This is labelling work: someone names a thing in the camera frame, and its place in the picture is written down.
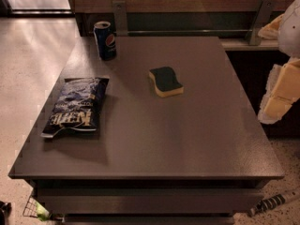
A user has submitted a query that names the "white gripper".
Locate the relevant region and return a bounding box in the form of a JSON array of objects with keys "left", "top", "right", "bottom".
[{"left": 258, "top": 0, "right": 300, "bottom": 125}]

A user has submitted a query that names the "blue pepsi can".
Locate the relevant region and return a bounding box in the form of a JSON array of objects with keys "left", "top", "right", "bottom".
[{"left": 94, "top": 21, "right": 116, "bottom": 61}]

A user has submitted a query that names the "yellow green sponge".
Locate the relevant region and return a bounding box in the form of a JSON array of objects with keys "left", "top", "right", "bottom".
[{"left": 149, "top": 67, "right": 184, "bottom": 98}]

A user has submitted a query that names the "dark grey drawer cabinet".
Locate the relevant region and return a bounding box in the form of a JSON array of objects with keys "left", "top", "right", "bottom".
[{"left": 9, "top": 37, "right": 284, "bottom": 225}]

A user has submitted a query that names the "striped stick on floor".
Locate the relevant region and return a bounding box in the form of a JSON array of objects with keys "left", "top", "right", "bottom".
[{"left": 248, "top": 188, "right": 300, "bottom": 217}]

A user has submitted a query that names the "dark blue chip bag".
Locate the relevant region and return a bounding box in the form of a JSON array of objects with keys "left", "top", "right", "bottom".
[{"left": 41, "top": 77, "right": 110, "bottom": 139}]

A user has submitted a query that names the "right metal rail bracket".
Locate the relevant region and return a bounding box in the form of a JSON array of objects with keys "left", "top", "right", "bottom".
[{"left": 246, "top": 0, "right": 278, "bottom": 46}]

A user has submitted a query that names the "metal rail bracket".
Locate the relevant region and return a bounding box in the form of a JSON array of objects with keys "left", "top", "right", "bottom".
[
  {"left": 112, "top": 0, "right": 128, "bottom": 37},
  {"left": 246, "top": 0, "right": 278, "bottom": 46}
]

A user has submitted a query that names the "horizontal metal rail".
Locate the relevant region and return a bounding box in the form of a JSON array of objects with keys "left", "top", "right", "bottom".
[{"left": 127, "top": 29, "right": 252, "bottom": 36}]

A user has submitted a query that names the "left metal rail bracket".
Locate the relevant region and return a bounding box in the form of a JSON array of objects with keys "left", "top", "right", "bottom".
[{"left": 112, "top": 0, "right": 128, "bottom": 37}]

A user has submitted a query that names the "wire basket with green item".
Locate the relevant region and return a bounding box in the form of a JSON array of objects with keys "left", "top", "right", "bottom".
[{"left": 22, "top": 195, "right": 51, "bottom": 221}]

